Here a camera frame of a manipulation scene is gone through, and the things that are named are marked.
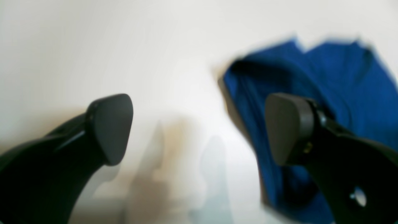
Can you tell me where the dark blue t-shirt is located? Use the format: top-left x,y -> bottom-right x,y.
223,40 -> 397,224

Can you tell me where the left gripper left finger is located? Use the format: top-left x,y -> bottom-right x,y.
0,94 -> 133,224

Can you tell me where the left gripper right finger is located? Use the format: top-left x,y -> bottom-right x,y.
265,93 -> 398,224

